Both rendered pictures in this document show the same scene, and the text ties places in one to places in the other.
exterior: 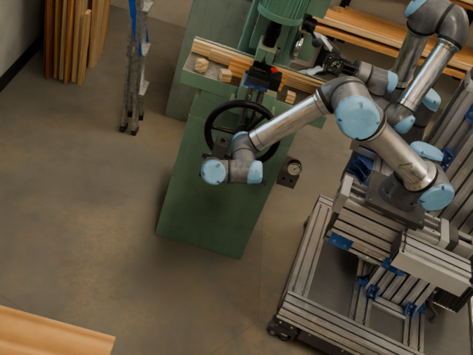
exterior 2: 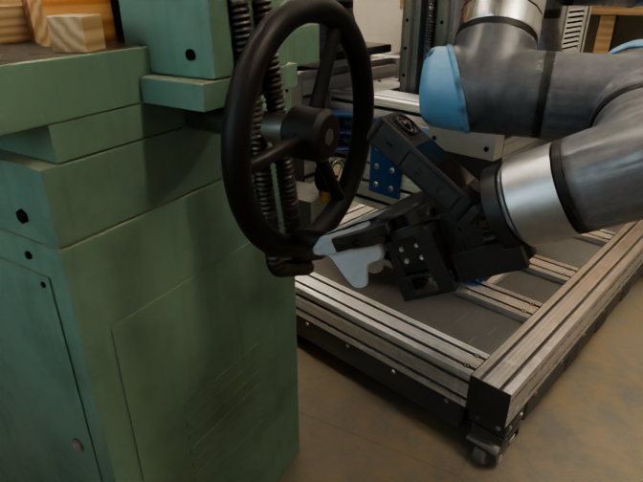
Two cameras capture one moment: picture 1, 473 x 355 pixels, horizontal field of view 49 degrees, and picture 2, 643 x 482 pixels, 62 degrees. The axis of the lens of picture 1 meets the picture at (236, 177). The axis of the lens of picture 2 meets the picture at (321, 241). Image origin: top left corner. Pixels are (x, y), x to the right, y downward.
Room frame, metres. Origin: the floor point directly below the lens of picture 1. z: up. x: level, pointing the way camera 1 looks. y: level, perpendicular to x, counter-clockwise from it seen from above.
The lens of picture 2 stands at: (1.30, 0.51, 0.97)
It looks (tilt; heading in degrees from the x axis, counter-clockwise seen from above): 26 degrees down; 307
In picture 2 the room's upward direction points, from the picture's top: straight up
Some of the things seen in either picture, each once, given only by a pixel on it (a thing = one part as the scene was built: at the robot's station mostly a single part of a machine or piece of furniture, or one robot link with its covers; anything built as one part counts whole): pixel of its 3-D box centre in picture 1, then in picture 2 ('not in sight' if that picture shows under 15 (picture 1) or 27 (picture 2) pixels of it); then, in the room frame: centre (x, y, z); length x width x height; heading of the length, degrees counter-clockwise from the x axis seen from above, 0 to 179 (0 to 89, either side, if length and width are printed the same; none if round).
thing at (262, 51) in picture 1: (265, 53); not in sight; (2.03, 0.07, 0.99); 0.14 x 0.07 x 0.09; 6
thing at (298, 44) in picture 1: (297, 46); not in sight; (2.15, -0.04, 1.02); 0.12 x 0.03 x 0.12; 6
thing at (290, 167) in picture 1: (293, 168); (328, 180); (1.82, -0.21, 0.65); 0.06 x 0.04 x 0.08; 96
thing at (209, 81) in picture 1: (255, 93); (161, 62); (1.90, 0.05, 0.87); 0.61 x 0.30 x 0.06; 96
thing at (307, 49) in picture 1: (304, 44); not in sight; (2.21, -0.07, 1.02); 0.09 x 0.07 x 0.12; 96
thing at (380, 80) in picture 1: (380, 79); not in sight; (1.87, -0.37, 1.12); 0.11 x 0.08 x 0.09; 96
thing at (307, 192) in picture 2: (288, 171); (297, 208); (1.89, -0.20, 0.58); 0.12 x 0.08 x 0.08; 6
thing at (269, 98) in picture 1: (256, 93); (208, 28); (1.82, 0.04, 0.91); 0.15 x 0.14 x 0.09; 96
